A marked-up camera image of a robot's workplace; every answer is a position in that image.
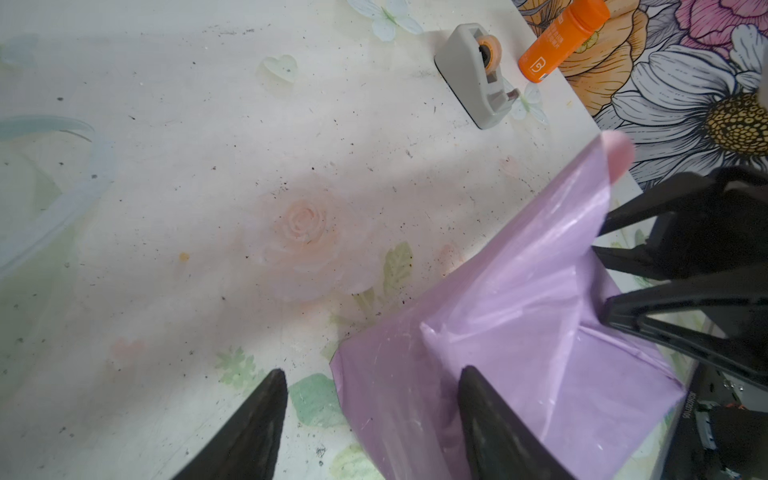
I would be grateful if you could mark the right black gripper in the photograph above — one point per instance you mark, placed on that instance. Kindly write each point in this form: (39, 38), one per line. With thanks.
(714, 225)

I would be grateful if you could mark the pink wrapping paper sheet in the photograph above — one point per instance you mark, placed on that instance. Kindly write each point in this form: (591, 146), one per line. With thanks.
(524, 312)

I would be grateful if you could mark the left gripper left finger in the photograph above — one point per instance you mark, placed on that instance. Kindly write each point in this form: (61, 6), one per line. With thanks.
(247, 445)

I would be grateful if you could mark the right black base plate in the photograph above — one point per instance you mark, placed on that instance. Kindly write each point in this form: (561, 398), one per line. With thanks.
(720, 432)

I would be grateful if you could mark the clear glass bowl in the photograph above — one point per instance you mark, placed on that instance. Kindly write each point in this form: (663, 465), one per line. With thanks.
(34, 210)

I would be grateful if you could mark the grey tape dispenser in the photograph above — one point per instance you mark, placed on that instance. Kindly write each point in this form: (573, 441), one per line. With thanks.
(469, 62)

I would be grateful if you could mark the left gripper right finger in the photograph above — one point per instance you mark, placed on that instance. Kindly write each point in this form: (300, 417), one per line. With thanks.
(498, 444)

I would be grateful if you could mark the orange bottle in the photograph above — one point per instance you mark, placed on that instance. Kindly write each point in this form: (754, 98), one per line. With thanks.
(562, 37)

